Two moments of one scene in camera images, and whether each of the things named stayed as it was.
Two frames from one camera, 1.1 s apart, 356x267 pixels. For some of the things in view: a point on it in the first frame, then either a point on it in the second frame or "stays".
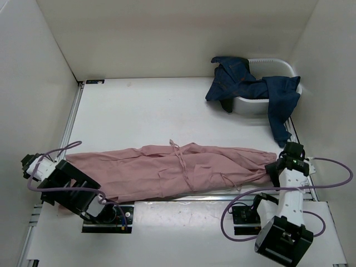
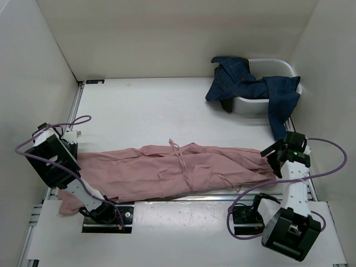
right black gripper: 270,168 to 276,146
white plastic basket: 263,68 stays
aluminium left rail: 78,96 stays
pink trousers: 122,173 stays
